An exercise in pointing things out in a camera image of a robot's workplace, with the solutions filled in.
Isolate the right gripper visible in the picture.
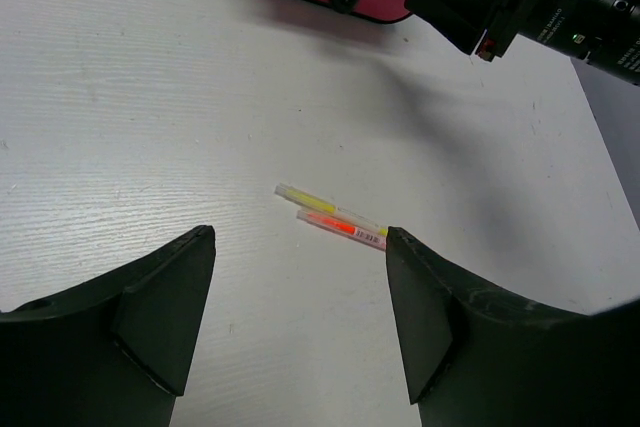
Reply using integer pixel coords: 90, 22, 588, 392
404, 0, 639, 85

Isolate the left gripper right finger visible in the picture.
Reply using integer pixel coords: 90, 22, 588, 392
386, 227, 639, 426

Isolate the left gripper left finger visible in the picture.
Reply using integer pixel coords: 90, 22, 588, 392
1, 225, 215, 426

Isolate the orange highlighter pen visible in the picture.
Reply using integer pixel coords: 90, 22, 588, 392
296, 209, 386, 251

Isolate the yellow highlighter pen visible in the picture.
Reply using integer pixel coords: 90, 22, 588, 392
274, 183, 388, 236

